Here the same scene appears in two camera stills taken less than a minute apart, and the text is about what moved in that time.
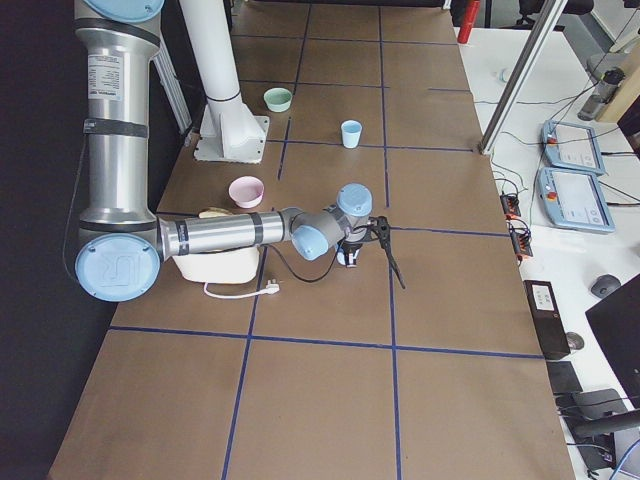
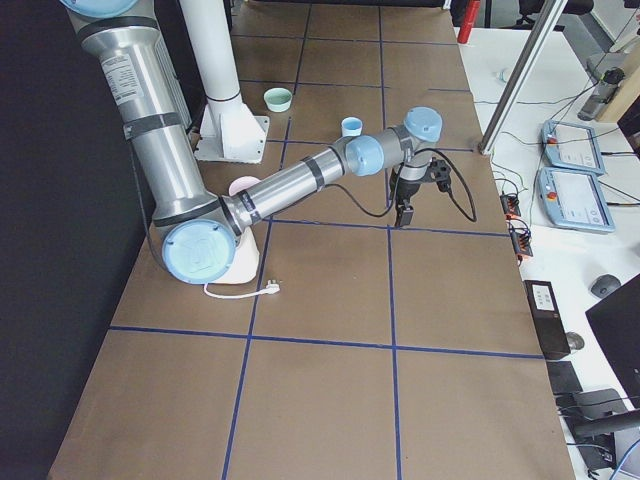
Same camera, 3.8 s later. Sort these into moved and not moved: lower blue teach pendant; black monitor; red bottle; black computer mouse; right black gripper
Moved: right black gripper
Not moved: lower blue teach pendant; black computer mouse; red bottle; black monitor
